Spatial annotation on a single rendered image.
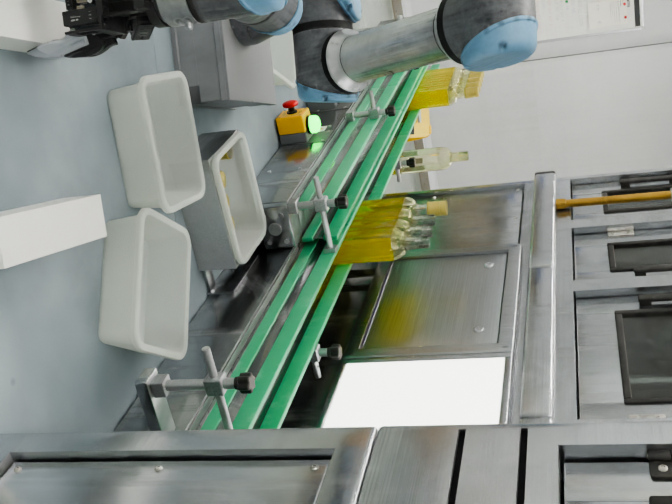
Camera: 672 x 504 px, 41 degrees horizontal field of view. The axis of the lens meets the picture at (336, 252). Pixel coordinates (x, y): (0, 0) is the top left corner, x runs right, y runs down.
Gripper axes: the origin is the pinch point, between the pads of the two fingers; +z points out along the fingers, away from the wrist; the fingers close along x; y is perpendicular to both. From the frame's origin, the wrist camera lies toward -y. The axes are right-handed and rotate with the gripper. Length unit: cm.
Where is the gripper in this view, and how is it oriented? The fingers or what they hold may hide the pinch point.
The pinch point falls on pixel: (34, 22)
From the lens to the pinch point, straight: 128.0
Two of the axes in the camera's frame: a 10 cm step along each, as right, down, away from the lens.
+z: -9.6, 0.7, 2.8
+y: -2.7, 1.3, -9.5
